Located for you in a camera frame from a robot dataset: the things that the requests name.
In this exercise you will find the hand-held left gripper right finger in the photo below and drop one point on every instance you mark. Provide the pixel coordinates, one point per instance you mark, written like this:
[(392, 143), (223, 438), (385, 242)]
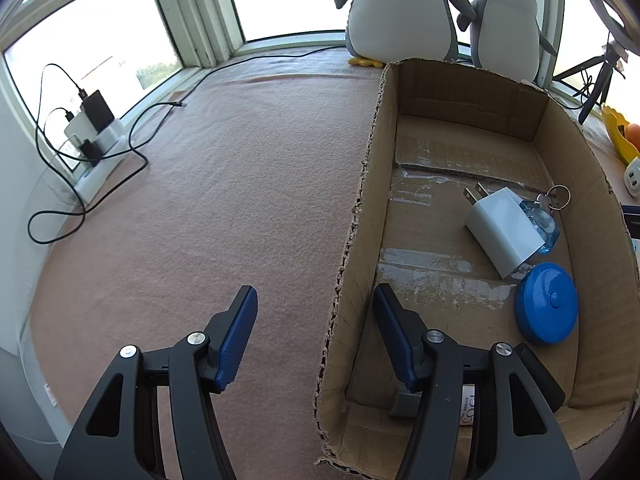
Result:
[(395, 340)]

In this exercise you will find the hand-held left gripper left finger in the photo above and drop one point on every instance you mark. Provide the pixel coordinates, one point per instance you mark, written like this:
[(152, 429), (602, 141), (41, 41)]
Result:
[(240, 330)]

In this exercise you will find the white bottle with grey cap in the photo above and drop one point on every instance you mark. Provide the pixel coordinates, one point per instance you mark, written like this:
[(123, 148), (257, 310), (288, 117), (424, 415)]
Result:
[(470, 410)]

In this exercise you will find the blue round tape measure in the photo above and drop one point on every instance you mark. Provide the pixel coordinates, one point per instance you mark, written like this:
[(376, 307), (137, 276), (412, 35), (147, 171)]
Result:
[(542, 305)]

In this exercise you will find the white wall charger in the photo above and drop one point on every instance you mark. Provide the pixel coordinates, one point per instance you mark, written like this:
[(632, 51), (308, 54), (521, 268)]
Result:
[(500, 230)]

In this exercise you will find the brown cardboard box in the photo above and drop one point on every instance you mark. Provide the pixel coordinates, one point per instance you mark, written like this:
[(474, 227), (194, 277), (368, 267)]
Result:
[(440, 185)]

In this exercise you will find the pink fleece blanket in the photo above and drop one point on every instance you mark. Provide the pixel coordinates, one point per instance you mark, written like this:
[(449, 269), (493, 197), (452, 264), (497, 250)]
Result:
[(225, 185)]

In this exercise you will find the white power strip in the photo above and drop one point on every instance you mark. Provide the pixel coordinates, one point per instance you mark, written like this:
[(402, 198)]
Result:
[(112, 135)]

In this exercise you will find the small black charger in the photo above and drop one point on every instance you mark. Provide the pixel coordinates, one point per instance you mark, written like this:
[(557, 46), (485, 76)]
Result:
[(90, 150)]

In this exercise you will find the white plugged charger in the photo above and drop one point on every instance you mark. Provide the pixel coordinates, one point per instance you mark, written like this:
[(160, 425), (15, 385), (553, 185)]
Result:
[(80, 127)]

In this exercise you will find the large black charger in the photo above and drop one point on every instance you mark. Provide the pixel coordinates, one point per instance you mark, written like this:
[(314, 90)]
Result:
[(97, 110)]

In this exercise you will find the white plug-in device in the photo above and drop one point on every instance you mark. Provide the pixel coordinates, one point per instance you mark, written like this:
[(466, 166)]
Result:
[(634, 175)]

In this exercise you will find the yellow plastic bowl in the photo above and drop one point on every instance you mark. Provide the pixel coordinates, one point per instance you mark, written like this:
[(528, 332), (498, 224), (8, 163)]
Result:
[(622, 140)]

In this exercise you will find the orange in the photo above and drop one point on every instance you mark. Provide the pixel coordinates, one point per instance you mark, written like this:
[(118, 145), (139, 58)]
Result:
[(634, 132)]

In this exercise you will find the black tripod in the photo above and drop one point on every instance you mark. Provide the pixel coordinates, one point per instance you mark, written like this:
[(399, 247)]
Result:
[(597, 92)]

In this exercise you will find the grey-headed penguin plush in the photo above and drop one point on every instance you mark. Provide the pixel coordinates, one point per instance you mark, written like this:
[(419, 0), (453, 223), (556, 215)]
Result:
[(505, 30)]

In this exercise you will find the dark-headed penguin plush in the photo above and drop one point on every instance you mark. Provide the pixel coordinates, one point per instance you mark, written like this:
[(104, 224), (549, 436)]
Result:
[(400, 10)]

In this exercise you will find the pink paper tag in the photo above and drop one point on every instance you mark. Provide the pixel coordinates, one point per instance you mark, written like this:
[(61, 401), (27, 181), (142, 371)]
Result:
[(620, 55)]

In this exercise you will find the white window frame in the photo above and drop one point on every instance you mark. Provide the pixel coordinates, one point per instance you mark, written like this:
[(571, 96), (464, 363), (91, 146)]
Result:
[(200, 20)]

